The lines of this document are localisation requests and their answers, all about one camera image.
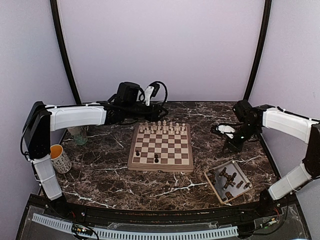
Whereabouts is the white rook left corner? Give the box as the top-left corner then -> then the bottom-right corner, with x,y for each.
139,122 -> 145,133

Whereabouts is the white rook right corner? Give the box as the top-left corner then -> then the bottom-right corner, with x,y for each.
180,123 -> 186,134

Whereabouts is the white queen piece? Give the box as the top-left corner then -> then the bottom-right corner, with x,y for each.
157,121 -> 162,131

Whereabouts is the wooden tray with metal base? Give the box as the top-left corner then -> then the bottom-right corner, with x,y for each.
204,160 -> 253,204

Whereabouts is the black right frame post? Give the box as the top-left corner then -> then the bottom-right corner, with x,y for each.
243,0 -> 272,101

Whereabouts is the patterned cup orange inside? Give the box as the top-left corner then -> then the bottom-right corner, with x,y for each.
50,144 -> 72,174

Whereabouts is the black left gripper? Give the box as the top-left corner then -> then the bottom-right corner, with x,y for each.
124,102 -> 168,122

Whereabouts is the wooden chess board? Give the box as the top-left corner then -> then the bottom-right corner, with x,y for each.
127,121 -> 194,173

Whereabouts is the small green circuit board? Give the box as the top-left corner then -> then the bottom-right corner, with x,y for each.
71,224 -> 93,236

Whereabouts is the clear glass jar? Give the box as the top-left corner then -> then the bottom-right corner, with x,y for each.
67,126 -> 88,146

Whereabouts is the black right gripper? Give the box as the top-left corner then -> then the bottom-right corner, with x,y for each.
221,121 -> 261,155

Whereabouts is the white rook corner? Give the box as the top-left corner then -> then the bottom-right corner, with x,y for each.
139,122 -> 145,133
180,123 -> 186,134

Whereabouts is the white knight right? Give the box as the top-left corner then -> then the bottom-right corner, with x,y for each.
175,123 -> 180,132

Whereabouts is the black frame post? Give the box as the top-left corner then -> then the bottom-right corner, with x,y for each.
49,0 -> 82,104
243,0 -> 272,101

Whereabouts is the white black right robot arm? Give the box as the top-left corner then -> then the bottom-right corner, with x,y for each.
215,99 -> 320,217

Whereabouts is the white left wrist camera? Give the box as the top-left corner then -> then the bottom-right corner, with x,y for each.
144,85 -> 155,106

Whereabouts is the black front mounting rail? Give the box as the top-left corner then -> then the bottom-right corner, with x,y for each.
27,193 -> 298,230

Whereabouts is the white slotted cable duct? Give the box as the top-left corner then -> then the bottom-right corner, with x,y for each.
31,213 -> 239,240

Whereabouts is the dark chess piece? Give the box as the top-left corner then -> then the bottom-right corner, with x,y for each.
154,154 -> 159,163

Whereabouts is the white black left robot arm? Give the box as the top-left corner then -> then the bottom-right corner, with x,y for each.
20,81 -> 169,218

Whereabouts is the black left frame post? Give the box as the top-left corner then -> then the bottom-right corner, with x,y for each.
49,0 -> 82,104

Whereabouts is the white bishop left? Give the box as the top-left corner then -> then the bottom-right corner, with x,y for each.
152,122 -> 157,130

